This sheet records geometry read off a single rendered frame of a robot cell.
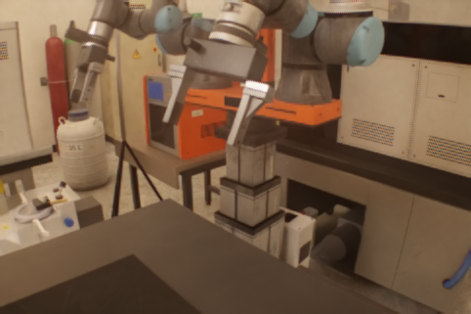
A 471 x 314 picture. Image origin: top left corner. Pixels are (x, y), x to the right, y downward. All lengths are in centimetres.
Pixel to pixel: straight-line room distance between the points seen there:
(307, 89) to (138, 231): 71
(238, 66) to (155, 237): 36
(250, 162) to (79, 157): 239
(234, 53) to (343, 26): 32
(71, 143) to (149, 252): 303
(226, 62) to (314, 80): 38
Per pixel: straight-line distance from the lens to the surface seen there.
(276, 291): 18
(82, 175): 330
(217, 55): 56
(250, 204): 106
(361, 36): 77
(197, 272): 19
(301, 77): 88
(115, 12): 102
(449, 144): 163
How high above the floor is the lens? 132
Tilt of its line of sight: 19 degrees down
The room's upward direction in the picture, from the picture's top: straight up
